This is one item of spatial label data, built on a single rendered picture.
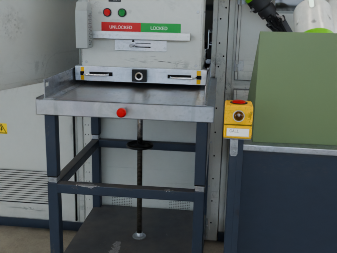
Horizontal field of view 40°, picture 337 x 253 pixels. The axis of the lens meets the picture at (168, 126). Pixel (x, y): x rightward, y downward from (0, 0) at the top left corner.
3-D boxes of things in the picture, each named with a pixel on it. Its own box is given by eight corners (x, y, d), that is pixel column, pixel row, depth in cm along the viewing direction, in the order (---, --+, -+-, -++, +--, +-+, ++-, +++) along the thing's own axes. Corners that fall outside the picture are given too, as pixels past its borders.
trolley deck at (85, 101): (213, 123, 156) (214, 105, 155) (36, 114, 163) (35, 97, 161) (216, 89, 222) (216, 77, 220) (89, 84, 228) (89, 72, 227)
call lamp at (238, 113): (244, 123, 131) (245, 111, 130) (232, 122, 131) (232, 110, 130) (244, 122, 132) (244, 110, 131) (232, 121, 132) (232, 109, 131)
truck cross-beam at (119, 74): (206, 85, 186) (206, 70, 185) (75, 80, 192) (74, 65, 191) (206, 83, 191) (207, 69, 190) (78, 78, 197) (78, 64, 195)
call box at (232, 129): (251, 140, 133) (254, 105, 130) (223, 139, 134) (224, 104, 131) (249, 133, 141) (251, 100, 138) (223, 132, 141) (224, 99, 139)
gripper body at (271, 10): (254, 15, 200) (267, 31, 202) (263, 10, 192) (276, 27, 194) (265, 4, 202) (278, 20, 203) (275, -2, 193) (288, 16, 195)
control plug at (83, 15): (88, 48, 178) (87, 1, 174) (75, 48, 179) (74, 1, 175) (93, 47, 186) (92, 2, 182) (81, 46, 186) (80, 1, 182)
